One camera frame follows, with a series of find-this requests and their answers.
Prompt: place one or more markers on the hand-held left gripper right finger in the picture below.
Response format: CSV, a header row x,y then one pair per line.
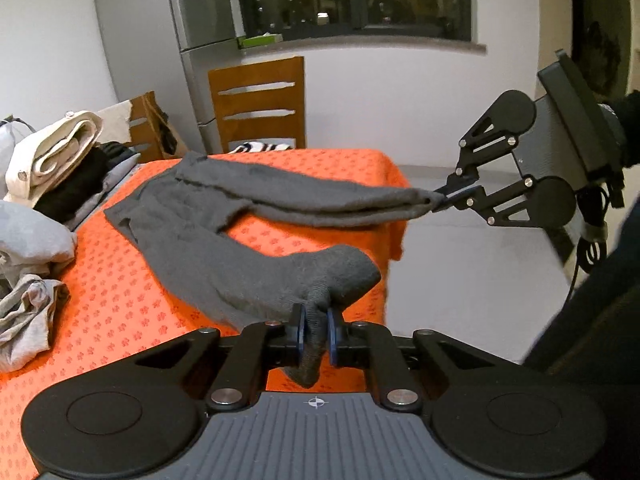
x,y
334,337

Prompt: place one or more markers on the grey refrigerator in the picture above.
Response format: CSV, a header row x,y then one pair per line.
x,y
205,20

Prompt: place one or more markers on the person's right forearm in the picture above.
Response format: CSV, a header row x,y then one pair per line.
x,y
625,130

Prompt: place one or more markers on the dark grey tights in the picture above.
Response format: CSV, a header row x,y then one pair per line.
x,y
200,240

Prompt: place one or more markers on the green box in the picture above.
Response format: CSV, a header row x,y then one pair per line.
x,y
257,41

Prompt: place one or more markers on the striped sweater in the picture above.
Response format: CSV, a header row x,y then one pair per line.
x,y
260,147

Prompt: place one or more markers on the orange patterned mat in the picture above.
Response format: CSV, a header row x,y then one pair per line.
x,y
115,300

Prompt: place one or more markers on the folded cream garment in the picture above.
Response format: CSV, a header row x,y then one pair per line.
x,y
45,155

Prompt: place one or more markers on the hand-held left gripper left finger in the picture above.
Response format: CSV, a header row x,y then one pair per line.
x,y
298,334

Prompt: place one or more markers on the dark wall picture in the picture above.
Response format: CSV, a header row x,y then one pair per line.
x,y
600,25

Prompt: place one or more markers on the light grey sweatshirt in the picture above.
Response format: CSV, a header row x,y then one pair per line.
x,y
30,235

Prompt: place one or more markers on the crumpled light grey garment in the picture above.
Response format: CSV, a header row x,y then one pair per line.
x,y
25,320

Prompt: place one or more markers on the folded grey garment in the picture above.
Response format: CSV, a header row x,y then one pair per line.
x,y
107,185

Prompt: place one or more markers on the person's dark clothing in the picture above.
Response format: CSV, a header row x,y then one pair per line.
x,y
600,320

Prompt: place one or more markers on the folded black garment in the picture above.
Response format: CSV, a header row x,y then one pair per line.
x,y
75,185

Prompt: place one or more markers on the folded dark garment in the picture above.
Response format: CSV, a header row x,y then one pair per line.
x,y
117,152

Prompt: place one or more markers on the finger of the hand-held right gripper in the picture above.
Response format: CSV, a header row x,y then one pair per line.
x,y
480,152
502,200

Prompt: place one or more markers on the wooden chair with paper bag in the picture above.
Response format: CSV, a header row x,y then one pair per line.
x,y
150,130

